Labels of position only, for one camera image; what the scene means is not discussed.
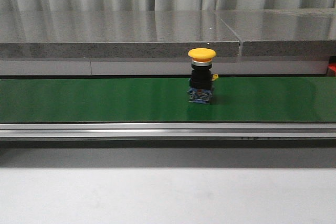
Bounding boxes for white base panel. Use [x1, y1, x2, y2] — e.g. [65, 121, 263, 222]
[1, 58, 329, 76]

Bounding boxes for yellow push button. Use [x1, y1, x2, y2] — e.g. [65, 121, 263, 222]
[188, 48, 218, 104]

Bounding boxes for green conveyor belt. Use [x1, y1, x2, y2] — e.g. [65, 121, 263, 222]
[1, 77, 335, 123]

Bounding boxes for grey stone slab left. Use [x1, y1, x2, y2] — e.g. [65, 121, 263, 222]
[1, 11, 239, 58]

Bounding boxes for grey stone slab right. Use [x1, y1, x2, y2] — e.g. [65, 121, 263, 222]
[215, 8, 335, 59]

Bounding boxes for red plastic tray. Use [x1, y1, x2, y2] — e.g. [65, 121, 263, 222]
[327, 63, 336, 77]

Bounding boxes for aluminium conveyor frame rail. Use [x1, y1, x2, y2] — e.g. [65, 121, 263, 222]
[1, 122, 335, 140]

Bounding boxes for grey stone slab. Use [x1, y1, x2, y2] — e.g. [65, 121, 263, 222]
[215, 8, 335, 59]
[1, 11, 239, 58]

